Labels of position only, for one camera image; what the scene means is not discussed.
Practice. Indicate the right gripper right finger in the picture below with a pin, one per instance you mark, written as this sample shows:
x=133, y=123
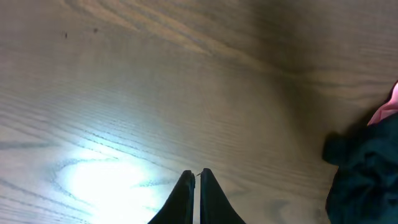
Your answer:
x=215, y=208

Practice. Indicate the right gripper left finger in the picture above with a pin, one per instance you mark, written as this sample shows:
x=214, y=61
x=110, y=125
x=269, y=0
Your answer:
x=178, y=208

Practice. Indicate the black clothes pile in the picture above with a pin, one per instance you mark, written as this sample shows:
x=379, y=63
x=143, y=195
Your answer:
x=364, y=188

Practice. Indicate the pink garment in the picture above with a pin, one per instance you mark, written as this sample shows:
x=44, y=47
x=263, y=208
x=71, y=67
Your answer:
x=387, y=109

